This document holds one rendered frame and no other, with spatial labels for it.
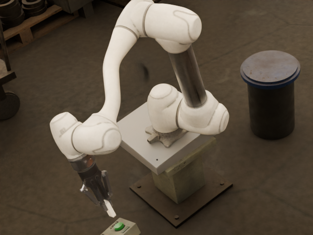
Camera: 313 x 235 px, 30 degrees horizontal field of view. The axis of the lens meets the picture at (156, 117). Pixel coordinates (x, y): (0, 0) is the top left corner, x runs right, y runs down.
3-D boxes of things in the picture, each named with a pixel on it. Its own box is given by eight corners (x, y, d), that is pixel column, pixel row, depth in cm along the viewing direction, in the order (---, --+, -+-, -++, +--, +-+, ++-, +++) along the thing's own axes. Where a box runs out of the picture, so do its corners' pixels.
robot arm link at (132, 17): (108, 21, 223) (138, 26, 217) (127, -14, 230) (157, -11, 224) (119, 42, 234) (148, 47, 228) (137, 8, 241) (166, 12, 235)
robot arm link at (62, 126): (58, 160, 210) (81, 162, 201) (38, 124, 205) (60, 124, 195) (79, 142, 217) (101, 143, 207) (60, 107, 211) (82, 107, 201)
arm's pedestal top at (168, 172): (129, 148, 301) (127, 142, 299) (175, 117, 314) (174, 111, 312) (168, 178, 280) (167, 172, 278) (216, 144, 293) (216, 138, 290)
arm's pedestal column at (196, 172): (129, 189, 322) (118, 148, 302) (184, 151, 338) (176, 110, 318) (176, 229, 295) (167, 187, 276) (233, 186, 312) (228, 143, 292)
